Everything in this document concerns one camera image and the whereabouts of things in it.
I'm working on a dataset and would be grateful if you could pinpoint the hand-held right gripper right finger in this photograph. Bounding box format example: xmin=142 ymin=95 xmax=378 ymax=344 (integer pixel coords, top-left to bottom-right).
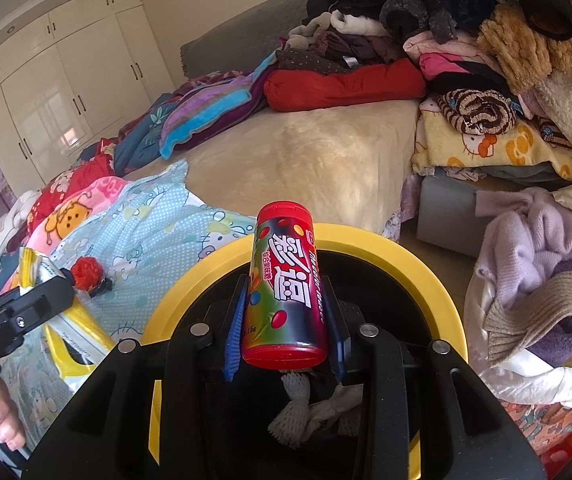
xmin=326 ymin=279 xmax=562 ymax=480

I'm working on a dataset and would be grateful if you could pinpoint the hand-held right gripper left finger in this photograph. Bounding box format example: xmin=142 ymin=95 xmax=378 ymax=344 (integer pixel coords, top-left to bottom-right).
xmin=21 ymin=276 xmax=248 ymax=480

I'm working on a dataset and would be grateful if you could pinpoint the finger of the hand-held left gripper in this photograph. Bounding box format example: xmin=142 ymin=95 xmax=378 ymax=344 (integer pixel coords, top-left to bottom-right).
xmin=0 ymin=270 xmax=75 ymax=334

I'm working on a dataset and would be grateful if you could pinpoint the yellow foil snack packet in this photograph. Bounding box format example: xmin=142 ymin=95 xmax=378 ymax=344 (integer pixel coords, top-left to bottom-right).
xmin=19 ymin=247 xmax=63 ymax=294

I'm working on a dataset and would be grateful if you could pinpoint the yellow plastic bag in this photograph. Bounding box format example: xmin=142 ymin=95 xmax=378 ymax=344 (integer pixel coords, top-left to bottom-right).
xmin=45 ymin=304 xmax=118 ymax=380

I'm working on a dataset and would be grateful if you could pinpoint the white plastic bag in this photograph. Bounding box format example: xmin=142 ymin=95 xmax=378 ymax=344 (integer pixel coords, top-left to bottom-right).
xmin=310 ymin=385 xmax=368 ymax=437

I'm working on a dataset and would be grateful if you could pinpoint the red plastic bag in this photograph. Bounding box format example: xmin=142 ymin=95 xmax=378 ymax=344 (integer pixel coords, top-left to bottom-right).
xmin=73 ymin=257 xmax=105 ymax=291

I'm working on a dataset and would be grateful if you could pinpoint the red candy tube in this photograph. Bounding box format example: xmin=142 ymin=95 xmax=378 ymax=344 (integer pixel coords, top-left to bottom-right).
xmin=241 ymin=201 xmax=328 ymax=369

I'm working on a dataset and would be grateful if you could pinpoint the white foam net sleeve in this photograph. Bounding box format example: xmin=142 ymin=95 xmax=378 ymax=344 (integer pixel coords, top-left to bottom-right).
xmin=267 ymin=370 xmax=313 ymax=449

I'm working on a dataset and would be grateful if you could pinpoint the yellow rimmed waste bin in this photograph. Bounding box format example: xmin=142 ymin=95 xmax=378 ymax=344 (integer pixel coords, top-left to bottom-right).
xmin=141 ymin=223 xmax=468 ymax=480

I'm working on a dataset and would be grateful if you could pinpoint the black bin liner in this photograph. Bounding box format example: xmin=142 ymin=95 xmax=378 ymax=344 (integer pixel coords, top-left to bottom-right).
xmin=186 ymin=249 xmax=439 ymax=480

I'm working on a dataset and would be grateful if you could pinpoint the white cloth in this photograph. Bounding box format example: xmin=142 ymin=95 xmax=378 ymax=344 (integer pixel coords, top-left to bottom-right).
xmin=0 ymin=190 xmax=38 ymax=262

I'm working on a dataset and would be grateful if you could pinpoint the pink bear print blanket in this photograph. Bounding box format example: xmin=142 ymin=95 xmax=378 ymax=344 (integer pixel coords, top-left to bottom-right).
xmin=26 ymin=175 xmax=133 ymax=257

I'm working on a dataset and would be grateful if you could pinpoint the light blue cat print blanket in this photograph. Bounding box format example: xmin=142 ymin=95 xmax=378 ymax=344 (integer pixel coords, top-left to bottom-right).
xmin=0 ymin=159 xmax=258 ymax=443

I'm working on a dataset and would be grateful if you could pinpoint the red floral quilt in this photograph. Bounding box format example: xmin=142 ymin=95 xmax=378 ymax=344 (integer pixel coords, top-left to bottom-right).
xmin=26 ymin=140 xmax=118 ymax=237

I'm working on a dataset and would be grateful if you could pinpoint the beige bed sheet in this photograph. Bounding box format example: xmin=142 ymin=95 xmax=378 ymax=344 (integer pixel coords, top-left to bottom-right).
xmin=176 ymin=97 xmax=423 ymax=241

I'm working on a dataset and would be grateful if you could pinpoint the purple and beige sweaters pile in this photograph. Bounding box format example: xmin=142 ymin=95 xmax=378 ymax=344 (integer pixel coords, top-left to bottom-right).
xmin=463 ymin=170 xmax=572 ymax=407

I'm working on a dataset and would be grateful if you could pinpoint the blue leaf print quilt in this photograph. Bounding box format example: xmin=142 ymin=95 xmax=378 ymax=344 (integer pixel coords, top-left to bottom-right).
xmin=112 ymin=91 xmax=179 ymax=177

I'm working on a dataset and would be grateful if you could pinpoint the beige ribbed sweater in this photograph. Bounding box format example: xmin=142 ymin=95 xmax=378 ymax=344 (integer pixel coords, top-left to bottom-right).
xmin=482 ymin=267 xmax=572 ymax=367

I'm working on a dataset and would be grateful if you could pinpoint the orange printed cloth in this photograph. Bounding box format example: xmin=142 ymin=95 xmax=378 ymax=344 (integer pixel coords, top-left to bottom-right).
xmin=500 ymin=400 xmax=572 ymax=462

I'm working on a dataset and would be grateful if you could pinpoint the cream wardrobe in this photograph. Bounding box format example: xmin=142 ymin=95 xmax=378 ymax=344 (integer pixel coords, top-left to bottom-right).
xmin=0 ymin=0 xmax=178 ymax=202

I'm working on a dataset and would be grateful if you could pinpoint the lavender fleece garment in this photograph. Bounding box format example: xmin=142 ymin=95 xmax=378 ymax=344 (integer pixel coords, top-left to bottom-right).
xmin=476 ymin=187 xmax=572 ymax=312

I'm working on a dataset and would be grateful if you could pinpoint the colourful striped blanket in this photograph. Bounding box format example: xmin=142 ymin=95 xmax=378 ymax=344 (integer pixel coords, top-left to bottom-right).
xmin=160 ymin=51 xmax=278 ymax=161

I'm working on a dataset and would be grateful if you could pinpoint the yellow cat print blanket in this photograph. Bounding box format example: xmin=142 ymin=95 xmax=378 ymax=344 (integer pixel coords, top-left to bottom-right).
xmin=411 ymin=95 xmax=572 ymax=184

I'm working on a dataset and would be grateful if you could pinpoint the brown striped garment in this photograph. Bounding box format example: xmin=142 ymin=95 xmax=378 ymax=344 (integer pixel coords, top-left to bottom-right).
xmin=436 ymin=88 xmax=518 ymax=136

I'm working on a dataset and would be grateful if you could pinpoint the dark dotted garment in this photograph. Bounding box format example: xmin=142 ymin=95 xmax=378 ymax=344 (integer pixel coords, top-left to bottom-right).
xmin=276 ymin=47 xmax=363 ymax=77

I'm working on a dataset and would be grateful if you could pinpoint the grey headboard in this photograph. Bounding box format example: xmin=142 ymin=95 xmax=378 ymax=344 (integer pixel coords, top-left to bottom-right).
xmin=181 ymin=0 xmax=313 ymax=82

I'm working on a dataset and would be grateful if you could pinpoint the pink garment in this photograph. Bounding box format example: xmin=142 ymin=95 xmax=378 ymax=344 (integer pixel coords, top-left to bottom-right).
xmin=403 ymin=30 xmax=488 ymax=82

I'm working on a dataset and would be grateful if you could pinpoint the off-white garment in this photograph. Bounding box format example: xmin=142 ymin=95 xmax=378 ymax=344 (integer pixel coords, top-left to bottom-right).
xmin=286 ymin=10 xmax=383 ymax=42

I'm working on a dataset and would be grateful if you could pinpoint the grey knit garment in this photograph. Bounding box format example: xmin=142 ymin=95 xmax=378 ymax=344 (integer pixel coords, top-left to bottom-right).
xmin=380 ymin=0 xmax=460 ymax=44

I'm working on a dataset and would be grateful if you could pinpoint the tan fuzzy garment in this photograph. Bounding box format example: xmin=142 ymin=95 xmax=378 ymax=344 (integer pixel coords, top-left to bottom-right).
xmin=476 ymin=4 xmax=572 ymax=94

